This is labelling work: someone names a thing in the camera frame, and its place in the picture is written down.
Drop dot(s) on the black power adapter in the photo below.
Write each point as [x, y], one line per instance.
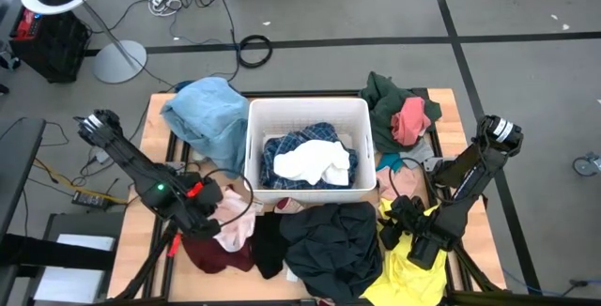
[89, 200]

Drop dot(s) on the yellow garment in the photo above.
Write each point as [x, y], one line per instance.
[404, 278]

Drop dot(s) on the white paper tag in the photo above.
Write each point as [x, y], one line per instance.
[292, 275]

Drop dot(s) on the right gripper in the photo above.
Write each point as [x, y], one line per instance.
[406, 214]

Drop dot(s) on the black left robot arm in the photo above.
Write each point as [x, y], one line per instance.
[131, 160]

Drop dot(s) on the red case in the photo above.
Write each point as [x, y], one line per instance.
[26, 23]

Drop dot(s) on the grey cabinet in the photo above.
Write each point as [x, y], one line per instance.
[84, 224]

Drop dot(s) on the teal sock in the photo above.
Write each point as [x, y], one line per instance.
[387, 160]

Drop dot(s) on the black desk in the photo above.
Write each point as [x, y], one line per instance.
[19, 165]

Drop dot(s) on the white round floor stand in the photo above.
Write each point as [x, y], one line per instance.
[119, 62]

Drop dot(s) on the cream striped sock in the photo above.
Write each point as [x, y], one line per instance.
[287, 206]

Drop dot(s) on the light blue garment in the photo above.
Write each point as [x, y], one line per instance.
[206, 113]

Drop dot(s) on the blue plaid shirt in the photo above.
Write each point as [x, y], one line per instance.
[291, 142]

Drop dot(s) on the dark green garment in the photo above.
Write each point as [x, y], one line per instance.
[380, 104]

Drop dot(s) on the dark navy garment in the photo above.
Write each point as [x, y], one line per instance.
[333, 249]

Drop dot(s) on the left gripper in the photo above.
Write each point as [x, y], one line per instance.
[202, 212]

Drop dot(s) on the coral pink garment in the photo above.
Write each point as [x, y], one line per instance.
[408, 123]

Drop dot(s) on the grey caster wheel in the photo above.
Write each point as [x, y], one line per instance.
[584, 166]

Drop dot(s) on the black crate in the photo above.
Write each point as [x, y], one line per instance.
[56, 48]

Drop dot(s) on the maroon garment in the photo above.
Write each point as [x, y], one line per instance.
[211, 256]

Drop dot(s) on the black aluminium rig frame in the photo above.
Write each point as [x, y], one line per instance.
[305, 93]

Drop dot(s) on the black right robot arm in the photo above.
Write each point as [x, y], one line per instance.
[469, 179]

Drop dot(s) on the white perforated plastic basket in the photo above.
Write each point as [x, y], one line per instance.
[305, 109]

